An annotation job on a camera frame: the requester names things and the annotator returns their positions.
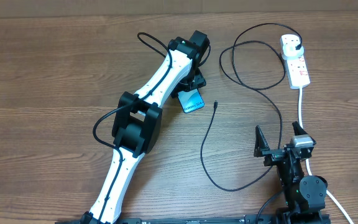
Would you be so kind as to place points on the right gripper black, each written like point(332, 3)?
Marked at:
point(273, 155)

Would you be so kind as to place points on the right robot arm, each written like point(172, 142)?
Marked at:
point(304, 194)

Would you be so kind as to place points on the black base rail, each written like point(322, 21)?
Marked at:
point(247, 219)

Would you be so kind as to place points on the Samsung Galaxy smartphone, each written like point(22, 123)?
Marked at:
point(190, 101)

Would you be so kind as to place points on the white USB charger plug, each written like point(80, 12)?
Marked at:
point(290, 51)

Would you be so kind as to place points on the white power strip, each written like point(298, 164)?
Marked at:
point(297, 72)

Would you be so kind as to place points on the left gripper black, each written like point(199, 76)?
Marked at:
point(197, 80)

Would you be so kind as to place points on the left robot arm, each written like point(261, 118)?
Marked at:
point(138, 118)

